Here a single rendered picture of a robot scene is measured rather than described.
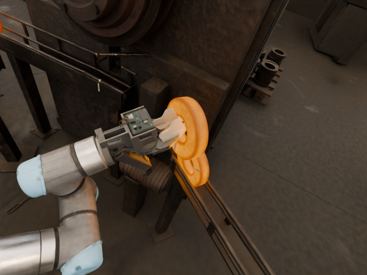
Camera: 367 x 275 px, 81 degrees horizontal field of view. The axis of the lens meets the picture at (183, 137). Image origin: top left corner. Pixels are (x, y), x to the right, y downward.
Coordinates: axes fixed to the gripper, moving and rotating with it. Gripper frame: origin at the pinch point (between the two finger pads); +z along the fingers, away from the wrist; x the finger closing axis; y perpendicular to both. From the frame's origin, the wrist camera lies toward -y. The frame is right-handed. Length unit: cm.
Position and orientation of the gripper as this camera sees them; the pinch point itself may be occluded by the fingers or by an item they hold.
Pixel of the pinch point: (186, 123)
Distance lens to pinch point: 52.3
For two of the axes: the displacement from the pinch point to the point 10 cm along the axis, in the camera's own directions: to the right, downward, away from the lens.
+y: 0.0, -5.6, -8.3
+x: -4.5, -7.4, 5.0
